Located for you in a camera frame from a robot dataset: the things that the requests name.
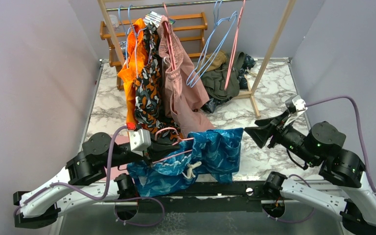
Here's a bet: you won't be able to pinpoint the marker pen pack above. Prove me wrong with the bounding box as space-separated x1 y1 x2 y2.
143 11 163 28

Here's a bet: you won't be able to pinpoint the blue patterned shorts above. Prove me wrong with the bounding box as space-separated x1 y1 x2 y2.
127 128 243 197

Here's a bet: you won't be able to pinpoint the camouflage patterned shorts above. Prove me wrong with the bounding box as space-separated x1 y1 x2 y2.
135 23 184 141

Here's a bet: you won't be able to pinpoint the blue wire hanger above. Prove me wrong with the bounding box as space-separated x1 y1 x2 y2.
186 0 238 88

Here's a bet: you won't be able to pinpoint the clear plastic cup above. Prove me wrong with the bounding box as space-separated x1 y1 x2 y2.
109 14 120 31

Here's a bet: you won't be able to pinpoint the olive green garment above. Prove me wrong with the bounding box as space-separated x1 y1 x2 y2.
201 52 247 100

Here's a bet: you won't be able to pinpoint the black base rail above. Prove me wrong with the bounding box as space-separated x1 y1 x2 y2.
155 181 282 213

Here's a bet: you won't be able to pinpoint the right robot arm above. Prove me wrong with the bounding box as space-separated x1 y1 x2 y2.
244 111 376 235

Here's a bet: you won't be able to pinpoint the pink mat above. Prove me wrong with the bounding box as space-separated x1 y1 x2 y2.
110 136 129 180

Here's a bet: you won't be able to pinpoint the hanger holding pink shorts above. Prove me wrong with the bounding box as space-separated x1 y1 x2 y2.
163 2 176 70

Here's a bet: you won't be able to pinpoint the tan garment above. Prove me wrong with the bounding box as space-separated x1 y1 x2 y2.
197 51 228 72

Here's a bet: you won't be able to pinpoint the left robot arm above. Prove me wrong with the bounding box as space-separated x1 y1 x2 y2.
13 130 180 229

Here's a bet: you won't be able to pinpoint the wooden shelf unit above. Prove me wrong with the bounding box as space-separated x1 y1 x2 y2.
99 12 208 91

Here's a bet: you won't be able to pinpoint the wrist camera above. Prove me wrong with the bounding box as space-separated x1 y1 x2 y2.
127 123 151 156
285 95 307 126

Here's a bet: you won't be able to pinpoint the blue lidded jar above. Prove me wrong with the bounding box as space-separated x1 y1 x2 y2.
119 41 127 59

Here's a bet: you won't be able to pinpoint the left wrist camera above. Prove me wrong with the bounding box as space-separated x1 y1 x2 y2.
127 123 151 156

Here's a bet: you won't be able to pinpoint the wooden clothes rack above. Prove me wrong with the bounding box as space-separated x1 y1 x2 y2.
98 0 296 118

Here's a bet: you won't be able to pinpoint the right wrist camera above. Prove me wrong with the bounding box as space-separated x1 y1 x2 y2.
285 95 307 126

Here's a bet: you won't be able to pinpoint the pink wire hanger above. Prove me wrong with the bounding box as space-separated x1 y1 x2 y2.
224 0 246 91
153 127 194 164

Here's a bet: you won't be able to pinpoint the dark navy patterned garment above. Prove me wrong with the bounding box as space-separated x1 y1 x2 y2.
201 54 256 113

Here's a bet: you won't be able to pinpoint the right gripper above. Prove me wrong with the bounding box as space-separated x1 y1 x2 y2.
244 108 318 165

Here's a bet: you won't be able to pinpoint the pink shorts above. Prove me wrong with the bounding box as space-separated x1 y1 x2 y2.
159 16 214 136

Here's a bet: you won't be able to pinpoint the orange shorts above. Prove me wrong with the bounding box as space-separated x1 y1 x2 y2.
117 18 150 126

